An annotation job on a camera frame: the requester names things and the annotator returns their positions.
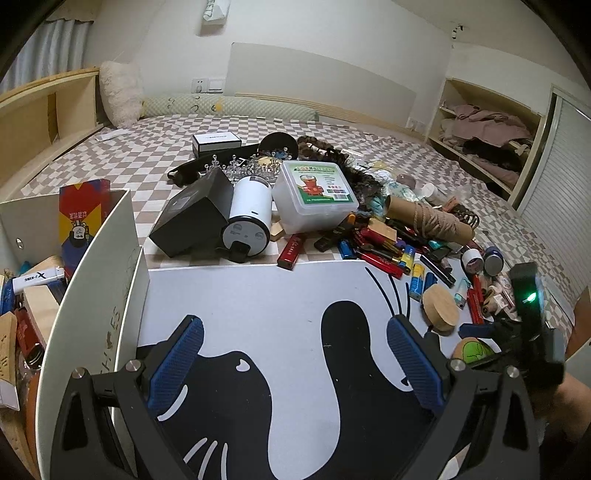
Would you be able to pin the wooden bedside shelf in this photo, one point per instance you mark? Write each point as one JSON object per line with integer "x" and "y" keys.
{"x": 41, "y": 110}

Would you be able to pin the small blue cap jar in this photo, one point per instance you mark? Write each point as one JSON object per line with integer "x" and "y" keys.
{"x": 493, "y": 259}

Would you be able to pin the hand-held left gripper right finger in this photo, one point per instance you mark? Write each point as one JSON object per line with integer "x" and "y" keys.
{"x": 413, "y": 364}

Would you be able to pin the long green bolster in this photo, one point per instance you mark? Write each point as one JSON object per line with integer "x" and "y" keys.
{"x": 231, "y": 108}

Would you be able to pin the white cat print board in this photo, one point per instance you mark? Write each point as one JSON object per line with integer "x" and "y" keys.
{"x": 277, "y": 314}

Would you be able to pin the light wooden block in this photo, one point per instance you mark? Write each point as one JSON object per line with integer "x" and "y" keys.
{"x": 44, "y": 314}

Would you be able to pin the clear plastic box green label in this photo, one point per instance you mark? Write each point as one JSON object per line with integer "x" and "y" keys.
{"x": 314, "y": 198}

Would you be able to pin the white wall socket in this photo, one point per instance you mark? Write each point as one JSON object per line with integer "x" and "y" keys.
{"x": 198, "y": 85}

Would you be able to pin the round wooden lid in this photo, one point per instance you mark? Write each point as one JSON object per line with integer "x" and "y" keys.
{"x": 441, "y": 309}

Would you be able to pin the wooden egg with green print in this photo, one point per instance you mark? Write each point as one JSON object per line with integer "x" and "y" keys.
{"x": 471, "y": 351}

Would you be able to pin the white cylinder appliance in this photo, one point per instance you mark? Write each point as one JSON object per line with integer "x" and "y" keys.
{"x": 249, "y": 207}

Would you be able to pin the curved light wood piece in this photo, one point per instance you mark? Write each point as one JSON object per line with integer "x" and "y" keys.
{"x": 7, "y": 350}

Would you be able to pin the white storage box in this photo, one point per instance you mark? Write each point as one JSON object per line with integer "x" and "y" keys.
{"x": 106, "y": 277}

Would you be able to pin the pile of lighters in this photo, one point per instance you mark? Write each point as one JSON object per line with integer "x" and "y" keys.
{"x": 392, "y": 258}

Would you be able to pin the white air conditioner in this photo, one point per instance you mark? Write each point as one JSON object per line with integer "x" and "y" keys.
{"x": 216, "y": 9}

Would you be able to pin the pile of clothes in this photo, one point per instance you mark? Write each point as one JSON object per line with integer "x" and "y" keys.
{"x": 485, "y": 124}

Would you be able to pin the white wall switch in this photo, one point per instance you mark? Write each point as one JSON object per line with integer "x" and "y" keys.
{"x": 216, "y": 84}

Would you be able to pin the black charger box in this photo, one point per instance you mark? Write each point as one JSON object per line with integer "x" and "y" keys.
{"x": 194, "y": 217}

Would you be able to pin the white tube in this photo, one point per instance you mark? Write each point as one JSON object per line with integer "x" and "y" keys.
{"x": 37, "y": 279}

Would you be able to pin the person's right forearm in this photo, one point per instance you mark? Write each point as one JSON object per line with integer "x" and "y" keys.
{"x": 572, "y": 401}

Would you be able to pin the black and white box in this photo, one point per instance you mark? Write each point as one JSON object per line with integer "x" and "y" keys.
{"x": 216, "y": 143}

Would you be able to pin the checkered bed sheet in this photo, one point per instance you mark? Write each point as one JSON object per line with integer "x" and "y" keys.
{"x": 138, "y": 157}

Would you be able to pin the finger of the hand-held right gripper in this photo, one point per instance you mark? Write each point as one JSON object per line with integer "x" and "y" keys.
{"x": 473, "y": 329}
{"x": 489, "y": 361}

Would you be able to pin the grey curtain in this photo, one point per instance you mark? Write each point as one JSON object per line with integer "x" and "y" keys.
{"x": 51, "y": 41}

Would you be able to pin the beige printed valance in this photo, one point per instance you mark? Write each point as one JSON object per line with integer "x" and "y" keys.
{"x": 76, "y": 9}

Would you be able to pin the white louvered door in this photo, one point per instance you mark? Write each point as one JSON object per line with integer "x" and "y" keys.
{"x": 558, "y": 170}

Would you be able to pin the white paper slip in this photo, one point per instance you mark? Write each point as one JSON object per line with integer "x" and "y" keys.
{"x": 111, "y": 135}

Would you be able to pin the crystal tiara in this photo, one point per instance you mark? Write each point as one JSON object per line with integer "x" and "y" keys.
{"x": 240, "y": 167}

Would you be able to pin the colourful card box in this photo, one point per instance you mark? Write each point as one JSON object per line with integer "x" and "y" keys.
{"x": 83, "y": 221}

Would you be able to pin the red lighter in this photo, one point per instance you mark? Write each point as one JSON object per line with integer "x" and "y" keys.
{"x": 291, "y": 251}

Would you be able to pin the fluffy white pillow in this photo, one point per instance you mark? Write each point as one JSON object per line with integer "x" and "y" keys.
{"x": 121, "y": 92}

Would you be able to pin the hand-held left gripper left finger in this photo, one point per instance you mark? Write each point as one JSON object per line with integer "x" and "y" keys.
{"x": 180, "y": 364}

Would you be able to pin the round dark disc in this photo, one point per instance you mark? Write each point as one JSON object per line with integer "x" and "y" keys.
{"x": 277, "y": 142}

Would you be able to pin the wooden wardrobe shelf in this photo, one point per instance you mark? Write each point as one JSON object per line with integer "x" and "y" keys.
{"x": 452, "y": 92}

